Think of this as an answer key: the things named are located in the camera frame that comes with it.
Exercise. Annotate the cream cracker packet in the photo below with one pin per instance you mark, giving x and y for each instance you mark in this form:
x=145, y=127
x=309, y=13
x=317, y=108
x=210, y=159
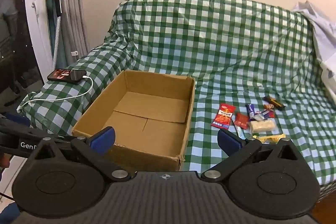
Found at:
x=262, y=126

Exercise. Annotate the small orange snack packet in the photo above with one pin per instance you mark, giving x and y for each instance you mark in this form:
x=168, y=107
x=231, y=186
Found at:
x=268, y=107

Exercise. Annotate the blue white stick packet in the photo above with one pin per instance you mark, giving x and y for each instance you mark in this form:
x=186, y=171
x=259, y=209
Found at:
x=240, y=132

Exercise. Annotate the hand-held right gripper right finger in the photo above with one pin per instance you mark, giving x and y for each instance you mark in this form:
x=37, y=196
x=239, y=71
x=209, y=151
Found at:
x=228, y=140

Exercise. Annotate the phone holder stand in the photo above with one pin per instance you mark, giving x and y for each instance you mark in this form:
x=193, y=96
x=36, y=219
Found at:
x=73, y=19

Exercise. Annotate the tall purple snack packet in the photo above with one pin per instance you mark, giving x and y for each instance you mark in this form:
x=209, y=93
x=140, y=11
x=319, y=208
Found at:
x=251, y=109

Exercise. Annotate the small red snack packet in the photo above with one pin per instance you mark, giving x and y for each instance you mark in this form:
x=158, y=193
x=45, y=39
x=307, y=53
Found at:
x=241, y=120

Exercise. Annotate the white crumpled cloth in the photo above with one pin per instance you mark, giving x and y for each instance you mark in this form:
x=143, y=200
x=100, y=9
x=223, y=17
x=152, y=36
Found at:
x=320, y=27

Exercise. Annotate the brown cardboard box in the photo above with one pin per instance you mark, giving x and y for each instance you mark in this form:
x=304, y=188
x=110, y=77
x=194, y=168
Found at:
x=147, y=119

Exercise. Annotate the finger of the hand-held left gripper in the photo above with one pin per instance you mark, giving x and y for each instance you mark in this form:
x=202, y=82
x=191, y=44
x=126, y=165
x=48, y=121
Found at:
x=26, y=130

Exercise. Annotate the black yellow snack packet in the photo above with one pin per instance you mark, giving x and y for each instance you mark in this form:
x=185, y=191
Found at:
x=275, y=102

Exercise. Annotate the green checked blanket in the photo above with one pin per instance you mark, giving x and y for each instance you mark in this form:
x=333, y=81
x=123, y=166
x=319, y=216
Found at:
x=210, y=43

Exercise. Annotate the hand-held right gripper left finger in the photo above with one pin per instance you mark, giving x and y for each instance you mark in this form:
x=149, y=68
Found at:
x=105, y=138

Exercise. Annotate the purple chocolate packet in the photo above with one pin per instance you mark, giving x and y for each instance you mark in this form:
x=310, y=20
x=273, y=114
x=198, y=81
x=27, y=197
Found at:
x=267, y=114

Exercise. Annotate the black smartphone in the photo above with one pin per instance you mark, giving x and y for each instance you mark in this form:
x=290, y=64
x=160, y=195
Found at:
x=67, y=75

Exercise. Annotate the white window frame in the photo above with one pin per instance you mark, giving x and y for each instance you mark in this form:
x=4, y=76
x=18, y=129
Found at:
x=36, y=16

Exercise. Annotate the white patterned pillow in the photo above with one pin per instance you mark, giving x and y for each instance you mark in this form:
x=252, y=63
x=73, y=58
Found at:
x=330, y=77

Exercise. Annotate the large red snack packet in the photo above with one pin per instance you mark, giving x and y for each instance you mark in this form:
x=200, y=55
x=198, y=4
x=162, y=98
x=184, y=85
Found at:
x=223, y=116

